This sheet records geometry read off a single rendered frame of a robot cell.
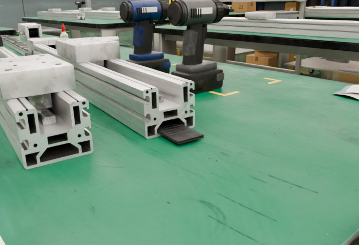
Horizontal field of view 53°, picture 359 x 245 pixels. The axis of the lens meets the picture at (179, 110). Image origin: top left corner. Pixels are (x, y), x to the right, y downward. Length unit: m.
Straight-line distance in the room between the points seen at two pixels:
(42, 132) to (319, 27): 1.83
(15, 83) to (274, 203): 0.40
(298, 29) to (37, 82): 1.84
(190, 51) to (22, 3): 12.00
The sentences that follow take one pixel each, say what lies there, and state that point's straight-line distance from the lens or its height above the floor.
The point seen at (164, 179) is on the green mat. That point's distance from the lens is 0.47.
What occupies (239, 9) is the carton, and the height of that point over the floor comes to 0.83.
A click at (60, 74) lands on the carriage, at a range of 0.59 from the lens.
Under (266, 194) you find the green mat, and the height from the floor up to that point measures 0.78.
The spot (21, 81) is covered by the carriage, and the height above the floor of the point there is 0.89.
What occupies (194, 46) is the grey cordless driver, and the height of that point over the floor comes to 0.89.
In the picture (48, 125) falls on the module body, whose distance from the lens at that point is 0.57.
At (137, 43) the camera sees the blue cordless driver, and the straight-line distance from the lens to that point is 1.06.
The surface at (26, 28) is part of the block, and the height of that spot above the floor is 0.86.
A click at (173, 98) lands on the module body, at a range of 0.64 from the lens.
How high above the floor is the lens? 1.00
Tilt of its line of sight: 17 degrees down
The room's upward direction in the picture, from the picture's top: 1 degrees counter-clockwise
